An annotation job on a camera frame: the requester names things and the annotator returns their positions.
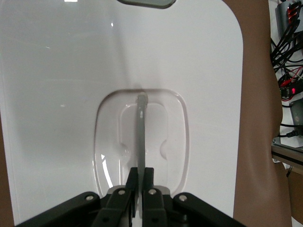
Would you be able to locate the brown table cover mat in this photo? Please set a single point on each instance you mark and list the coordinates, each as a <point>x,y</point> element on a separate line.
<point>255,118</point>

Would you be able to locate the grey lid latch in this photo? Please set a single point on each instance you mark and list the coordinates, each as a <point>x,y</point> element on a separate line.
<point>146,3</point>

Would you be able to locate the grey electronics box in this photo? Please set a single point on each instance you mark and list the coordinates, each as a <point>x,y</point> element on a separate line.
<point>284,16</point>

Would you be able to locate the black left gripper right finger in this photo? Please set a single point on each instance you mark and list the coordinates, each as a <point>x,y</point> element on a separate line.
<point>154,205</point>

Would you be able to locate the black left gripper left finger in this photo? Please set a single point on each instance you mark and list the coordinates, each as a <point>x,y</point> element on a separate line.
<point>123,203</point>

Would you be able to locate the small circuit board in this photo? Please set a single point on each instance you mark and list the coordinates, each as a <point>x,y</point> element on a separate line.
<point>291,91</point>

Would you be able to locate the white plastic box lid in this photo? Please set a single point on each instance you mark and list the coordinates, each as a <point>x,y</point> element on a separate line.
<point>59,71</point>

